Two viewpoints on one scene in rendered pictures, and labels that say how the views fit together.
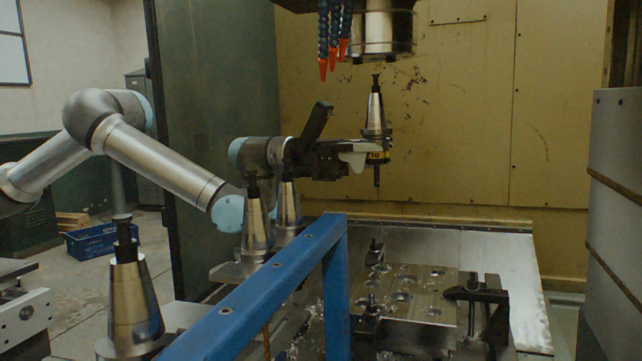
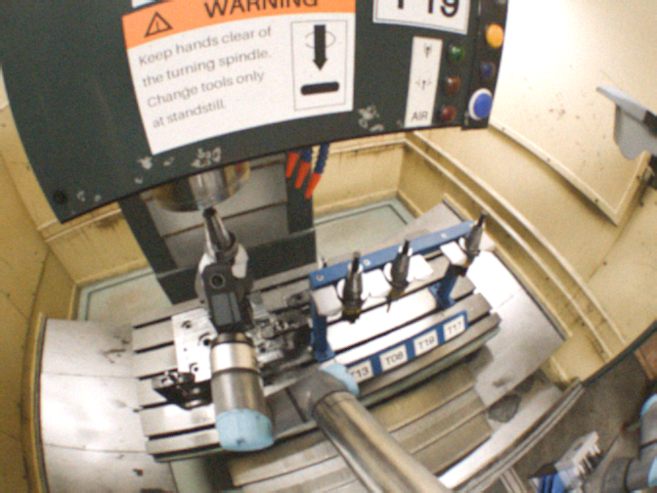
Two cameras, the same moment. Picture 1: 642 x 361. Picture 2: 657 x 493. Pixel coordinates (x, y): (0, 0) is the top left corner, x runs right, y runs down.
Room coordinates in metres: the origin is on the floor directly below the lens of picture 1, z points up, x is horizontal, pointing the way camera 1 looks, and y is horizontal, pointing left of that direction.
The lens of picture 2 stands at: (0.91, 0.30, 1.72)
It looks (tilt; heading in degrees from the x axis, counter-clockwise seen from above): 46 degrees down; 229
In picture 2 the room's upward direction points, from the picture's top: straight up
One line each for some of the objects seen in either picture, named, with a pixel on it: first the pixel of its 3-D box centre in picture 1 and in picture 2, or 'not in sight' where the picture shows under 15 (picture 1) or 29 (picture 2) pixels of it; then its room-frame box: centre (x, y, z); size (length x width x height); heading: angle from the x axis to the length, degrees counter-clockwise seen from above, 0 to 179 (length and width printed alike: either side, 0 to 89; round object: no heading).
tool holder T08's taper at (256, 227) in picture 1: (256, 222); (402, 261); (0.53, 0.09, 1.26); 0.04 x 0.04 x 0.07
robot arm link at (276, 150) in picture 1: (284, 153); (236, 362); (0.90, 0.08, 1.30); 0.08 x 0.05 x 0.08; 153
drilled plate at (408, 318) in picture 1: (404, 297); (224, 339); (0.89, -0.18, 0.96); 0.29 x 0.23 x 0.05; 161
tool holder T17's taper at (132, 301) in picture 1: (132, 297); (475, 234); (0.32, 0.16, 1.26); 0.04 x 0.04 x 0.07
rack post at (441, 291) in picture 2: not in sight; (454, 268); (0.25, 0.12, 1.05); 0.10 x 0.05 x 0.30; 71
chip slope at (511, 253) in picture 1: (411, 281); (109, 410); (1.44, -0.31, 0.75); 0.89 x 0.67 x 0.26; 71
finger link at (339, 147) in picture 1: (337, 147); (240, 281); (0.82, -0.03, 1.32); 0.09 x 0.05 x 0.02; 50
